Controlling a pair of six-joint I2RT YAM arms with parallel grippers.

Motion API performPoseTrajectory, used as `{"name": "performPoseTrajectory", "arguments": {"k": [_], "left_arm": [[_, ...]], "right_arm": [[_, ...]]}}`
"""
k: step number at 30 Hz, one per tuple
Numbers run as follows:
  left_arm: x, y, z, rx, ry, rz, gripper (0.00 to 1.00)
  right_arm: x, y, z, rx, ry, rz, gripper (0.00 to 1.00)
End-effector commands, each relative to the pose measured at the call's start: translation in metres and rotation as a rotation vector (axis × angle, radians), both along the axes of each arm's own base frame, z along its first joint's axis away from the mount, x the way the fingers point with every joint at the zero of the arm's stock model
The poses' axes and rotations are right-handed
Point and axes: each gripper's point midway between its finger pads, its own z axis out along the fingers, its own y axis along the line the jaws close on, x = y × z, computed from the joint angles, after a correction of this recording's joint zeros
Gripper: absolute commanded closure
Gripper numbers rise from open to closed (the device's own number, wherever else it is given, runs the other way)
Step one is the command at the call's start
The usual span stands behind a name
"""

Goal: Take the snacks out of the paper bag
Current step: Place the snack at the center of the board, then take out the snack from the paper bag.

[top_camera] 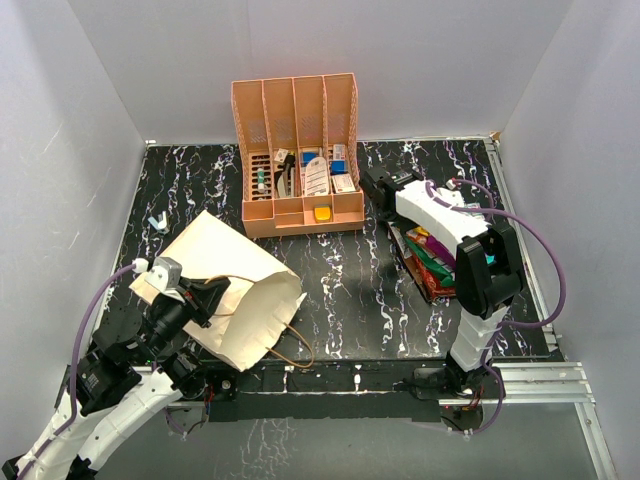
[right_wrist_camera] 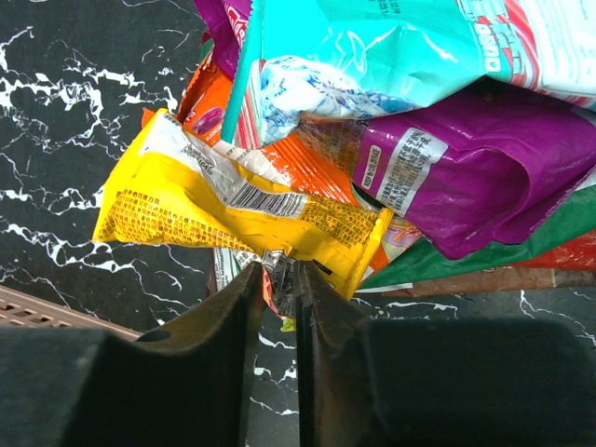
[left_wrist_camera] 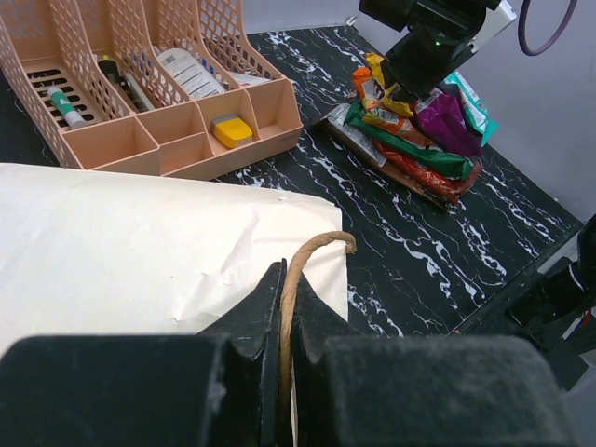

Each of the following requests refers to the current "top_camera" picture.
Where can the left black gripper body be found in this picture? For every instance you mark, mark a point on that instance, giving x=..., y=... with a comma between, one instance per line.
x=170, y=315

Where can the brown paper bag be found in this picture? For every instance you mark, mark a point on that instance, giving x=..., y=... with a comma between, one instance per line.
x=262, y=299

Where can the brown kettle chips bag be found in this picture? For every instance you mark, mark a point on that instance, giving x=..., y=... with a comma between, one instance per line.
x=405, y=254

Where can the orange fruit candy bag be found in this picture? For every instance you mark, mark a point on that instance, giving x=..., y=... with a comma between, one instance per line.
x=417, y=232

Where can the green chips bag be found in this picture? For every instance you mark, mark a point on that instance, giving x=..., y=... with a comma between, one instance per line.
x=417, y=247

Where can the red doritos bag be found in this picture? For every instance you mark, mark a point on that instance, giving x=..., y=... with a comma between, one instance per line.
x=437, y=283

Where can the purple grape candy bag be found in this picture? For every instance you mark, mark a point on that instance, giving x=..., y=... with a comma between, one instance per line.
x=438, y=249

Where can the teal white snack bag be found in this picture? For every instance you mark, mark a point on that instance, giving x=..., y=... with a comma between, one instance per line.
x=473, y=210

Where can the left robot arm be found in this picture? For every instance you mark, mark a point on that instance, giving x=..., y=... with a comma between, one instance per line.
x=119, y=385

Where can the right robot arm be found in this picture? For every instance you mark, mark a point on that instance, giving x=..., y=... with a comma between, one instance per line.
x=488, y=271

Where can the small white blue clip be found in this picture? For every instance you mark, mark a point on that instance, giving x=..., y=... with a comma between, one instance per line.
x=160, y=223

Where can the green white glue stick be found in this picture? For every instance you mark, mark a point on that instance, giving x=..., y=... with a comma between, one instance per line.
x=261, y=183

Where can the black white stapler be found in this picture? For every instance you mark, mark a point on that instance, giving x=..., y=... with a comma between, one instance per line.
x=284, y=173

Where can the white label booklet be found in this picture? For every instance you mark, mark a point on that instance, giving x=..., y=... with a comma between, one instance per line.
x=316, y=180

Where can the small white card box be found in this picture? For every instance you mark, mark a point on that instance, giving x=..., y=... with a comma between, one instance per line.
x=342, y=183

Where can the pink plastic desk organizer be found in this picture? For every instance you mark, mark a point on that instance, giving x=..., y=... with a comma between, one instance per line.
x=311, y=116

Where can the blue box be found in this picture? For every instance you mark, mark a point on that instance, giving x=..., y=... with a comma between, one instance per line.
x=338, y=167

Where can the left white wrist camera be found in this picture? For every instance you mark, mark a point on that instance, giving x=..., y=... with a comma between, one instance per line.
x=163, y=279

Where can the black front mounting rail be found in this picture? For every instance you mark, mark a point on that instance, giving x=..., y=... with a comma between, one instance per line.
x=339, y=389

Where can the aluminium frame rail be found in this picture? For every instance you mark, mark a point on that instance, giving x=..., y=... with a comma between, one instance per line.
x=556, y=382

